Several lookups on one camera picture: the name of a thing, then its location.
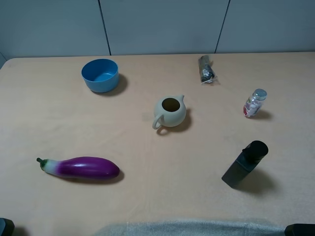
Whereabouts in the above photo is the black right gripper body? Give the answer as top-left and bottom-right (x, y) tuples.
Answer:
(284, 224), (315, 236)

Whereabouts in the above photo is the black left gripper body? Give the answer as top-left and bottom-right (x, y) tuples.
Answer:
(0, 218), (14, 236)

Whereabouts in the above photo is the dark blue square bottle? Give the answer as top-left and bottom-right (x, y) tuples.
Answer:
(221, 140), (269, 188)

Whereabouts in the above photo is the purple toy eggplant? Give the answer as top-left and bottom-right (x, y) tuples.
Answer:
(36, 156), (120, 180)

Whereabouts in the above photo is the grey foam mat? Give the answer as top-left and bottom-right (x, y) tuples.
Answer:
(95, 220), (285, 236)

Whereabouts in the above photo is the small glass pill jar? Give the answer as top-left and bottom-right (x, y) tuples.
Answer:
(243, 88), (267, 118)

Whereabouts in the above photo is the beige ceramic teapot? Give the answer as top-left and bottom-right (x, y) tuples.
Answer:
(152, 94), (187, 130)

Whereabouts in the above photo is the clear plastic packaged item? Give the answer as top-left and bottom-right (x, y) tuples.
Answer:
(198, 55), (219, 85)

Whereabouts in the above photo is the blue plastic bowl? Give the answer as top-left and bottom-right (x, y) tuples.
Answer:
(81, 59), (120, 93)

